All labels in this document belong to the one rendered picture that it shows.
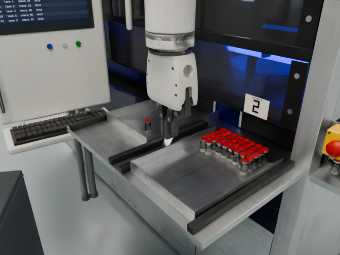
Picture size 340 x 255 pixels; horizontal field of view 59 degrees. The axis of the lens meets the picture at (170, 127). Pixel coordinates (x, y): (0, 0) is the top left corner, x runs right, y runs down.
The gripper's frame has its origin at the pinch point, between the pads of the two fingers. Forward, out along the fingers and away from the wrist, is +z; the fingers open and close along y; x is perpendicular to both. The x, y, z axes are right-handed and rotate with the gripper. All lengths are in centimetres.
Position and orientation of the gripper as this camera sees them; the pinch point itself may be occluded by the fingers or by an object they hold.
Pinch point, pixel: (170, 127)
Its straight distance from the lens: 59.1
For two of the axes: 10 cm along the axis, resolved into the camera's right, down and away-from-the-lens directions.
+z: 0.0, 8.9, 4.5
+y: -6.4, -3.5, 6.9
